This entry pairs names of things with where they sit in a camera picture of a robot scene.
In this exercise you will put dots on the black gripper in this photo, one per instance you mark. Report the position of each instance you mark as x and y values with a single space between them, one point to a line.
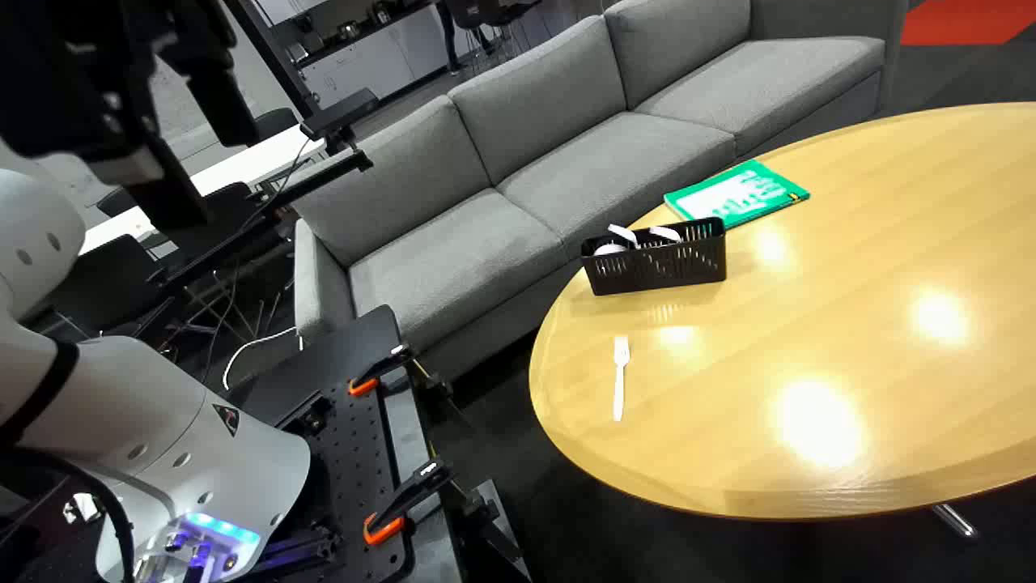
61 59

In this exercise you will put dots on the white plastic fork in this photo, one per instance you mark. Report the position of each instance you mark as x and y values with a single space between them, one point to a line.
624 232
619 376
665 235

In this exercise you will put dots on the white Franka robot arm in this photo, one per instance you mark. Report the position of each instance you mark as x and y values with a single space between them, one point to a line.
131 417

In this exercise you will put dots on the black perforated cutlery rack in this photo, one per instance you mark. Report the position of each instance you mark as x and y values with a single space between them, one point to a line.
659 271

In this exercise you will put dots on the white desk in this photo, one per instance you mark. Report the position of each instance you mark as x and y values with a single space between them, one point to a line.
231 164

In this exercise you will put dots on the black office chair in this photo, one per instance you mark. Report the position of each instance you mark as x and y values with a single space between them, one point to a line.
280 120

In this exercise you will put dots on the black shelving unit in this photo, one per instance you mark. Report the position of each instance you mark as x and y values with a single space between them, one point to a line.
326 44

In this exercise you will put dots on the black flat board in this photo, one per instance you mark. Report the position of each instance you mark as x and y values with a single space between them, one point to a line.
326 360

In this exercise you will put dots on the black clamp with orange tip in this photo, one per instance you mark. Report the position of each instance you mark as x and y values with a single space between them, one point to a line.
366 385
382 529

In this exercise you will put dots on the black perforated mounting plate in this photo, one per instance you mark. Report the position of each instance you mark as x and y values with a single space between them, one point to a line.
351 464

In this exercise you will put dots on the grey fabric sofa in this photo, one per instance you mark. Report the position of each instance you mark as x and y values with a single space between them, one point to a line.
562 99

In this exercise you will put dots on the white plastic utensil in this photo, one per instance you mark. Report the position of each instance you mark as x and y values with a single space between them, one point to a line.
611 252

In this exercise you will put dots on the green and white book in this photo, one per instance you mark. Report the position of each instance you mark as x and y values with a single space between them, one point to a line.
745 194

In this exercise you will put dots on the metal table foot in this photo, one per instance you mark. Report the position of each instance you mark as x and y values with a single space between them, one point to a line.
957 520

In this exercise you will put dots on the black camera on stand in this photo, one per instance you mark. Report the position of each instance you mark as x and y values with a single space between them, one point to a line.
341 112

